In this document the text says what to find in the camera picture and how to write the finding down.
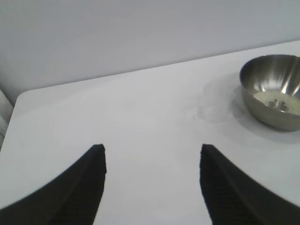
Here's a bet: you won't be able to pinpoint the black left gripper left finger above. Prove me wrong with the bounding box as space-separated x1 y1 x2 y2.
0 143 107 225

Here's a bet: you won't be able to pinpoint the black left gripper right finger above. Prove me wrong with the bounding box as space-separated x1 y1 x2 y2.
199 143 300 225

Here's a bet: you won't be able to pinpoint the white uncooked rice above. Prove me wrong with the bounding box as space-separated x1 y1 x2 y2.
253 90 300 115

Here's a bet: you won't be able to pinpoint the stainless steel mixing bowl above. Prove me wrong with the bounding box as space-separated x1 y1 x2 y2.
239 54 300 132

